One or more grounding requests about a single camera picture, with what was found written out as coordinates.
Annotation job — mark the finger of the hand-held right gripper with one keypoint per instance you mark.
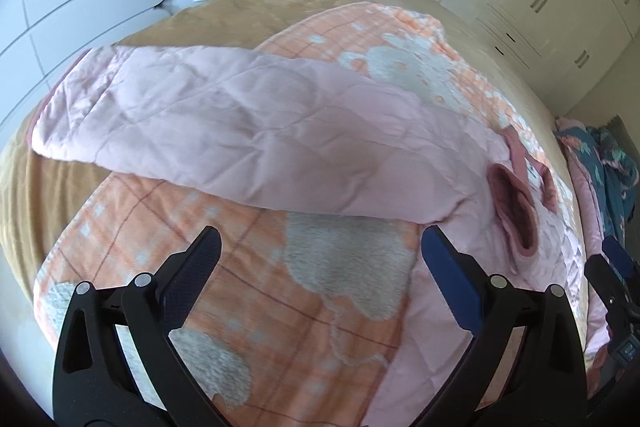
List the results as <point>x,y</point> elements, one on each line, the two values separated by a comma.
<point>616,256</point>

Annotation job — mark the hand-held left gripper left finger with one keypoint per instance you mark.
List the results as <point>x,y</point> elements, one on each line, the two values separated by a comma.
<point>197,264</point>

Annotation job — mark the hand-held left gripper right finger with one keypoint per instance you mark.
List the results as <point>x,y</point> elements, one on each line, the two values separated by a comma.
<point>450,272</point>

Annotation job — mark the pink quilted jacket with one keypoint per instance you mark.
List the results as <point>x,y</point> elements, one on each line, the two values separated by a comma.
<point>250,117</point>

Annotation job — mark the orange printed blanket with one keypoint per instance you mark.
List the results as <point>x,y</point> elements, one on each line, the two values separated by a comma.
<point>250,257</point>

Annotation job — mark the teal floral duvet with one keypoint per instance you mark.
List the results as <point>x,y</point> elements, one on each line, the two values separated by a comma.
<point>607,162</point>

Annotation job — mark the bed with beige sheet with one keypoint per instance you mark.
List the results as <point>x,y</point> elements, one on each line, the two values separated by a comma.
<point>225,12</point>

